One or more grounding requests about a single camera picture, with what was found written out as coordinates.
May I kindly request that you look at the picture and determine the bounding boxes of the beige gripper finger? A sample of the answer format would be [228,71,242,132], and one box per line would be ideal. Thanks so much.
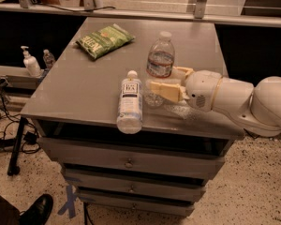
[149,82,188,103]
[172,67,194,79]

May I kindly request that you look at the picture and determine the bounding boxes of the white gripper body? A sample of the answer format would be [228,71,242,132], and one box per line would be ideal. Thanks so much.
[185,70,222,112]

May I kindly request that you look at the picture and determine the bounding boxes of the clear water bottle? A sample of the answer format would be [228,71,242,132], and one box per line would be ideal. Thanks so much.
[143,31,175,108]

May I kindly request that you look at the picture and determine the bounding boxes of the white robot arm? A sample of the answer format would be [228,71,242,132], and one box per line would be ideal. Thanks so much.
[146,67,281,137]

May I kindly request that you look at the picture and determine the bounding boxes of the blue labelled plastic bottle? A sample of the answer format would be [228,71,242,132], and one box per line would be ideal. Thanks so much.
[116,70,142,134]

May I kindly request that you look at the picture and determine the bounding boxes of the small clear bottle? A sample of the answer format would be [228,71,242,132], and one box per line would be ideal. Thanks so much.
[43,49,55,69]

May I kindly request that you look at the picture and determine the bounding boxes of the white pump dispenser bottle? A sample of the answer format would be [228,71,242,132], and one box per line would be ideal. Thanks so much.
[21,46,41,77]

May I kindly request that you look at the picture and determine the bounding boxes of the grey drawer cabinet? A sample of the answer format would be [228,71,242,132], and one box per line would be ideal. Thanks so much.
[22,19,244,217]

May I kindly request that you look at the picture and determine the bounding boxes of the top grey drawer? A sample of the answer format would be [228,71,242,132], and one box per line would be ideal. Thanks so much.
[38,138,225,179]

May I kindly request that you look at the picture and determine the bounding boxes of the grey drawer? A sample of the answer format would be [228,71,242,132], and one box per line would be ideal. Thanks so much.
[38,138,225,179]
[62,168,206,202]
[76,190,194,217]

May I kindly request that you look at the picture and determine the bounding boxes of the green chip bag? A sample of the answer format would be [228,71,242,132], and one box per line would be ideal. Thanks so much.
[76,23,135,60]

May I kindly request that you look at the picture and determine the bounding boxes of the middle grey drawer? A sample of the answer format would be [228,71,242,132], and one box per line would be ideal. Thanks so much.
[62,168,206,202]

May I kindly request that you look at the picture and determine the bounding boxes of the bottom grey drawer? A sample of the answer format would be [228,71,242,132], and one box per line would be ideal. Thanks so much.
[76,190,194,217]

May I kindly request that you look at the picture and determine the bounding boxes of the blue tape cross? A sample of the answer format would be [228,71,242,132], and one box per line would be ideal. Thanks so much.
[57,176,96,219]

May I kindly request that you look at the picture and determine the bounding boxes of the black metal stand leg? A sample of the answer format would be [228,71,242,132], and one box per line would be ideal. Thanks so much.
[7,117,27,176]

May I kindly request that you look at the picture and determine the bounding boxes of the black leather shoe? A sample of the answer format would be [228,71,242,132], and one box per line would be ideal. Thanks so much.
[20,194,53,225]

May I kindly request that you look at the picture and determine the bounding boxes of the dark trouser leg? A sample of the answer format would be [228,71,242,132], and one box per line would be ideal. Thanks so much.
[0,195,20,225]

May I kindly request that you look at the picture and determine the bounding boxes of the black floor cables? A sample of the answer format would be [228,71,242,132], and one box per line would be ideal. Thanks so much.
[0,82,41,156]

